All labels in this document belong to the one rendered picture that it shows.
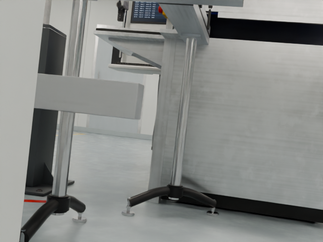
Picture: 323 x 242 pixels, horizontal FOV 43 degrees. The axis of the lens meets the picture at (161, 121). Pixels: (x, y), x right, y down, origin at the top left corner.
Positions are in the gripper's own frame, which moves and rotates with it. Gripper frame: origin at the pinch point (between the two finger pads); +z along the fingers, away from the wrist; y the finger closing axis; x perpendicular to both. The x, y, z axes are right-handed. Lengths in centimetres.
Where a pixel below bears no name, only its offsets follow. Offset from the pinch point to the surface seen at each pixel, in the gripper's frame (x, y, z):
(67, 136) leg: -16, -91, 64
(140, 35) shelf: -15.7, -11.3, 11.7
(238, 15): -66, -13, -2
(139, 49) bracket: -13.9, -2.8, 17.7
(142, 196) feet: -34, -43, 90
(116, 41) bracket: 0.2, -2.8, 13.9
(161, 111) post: -32, -13, 51
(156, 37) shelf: -24.6, -11.3, 11.8
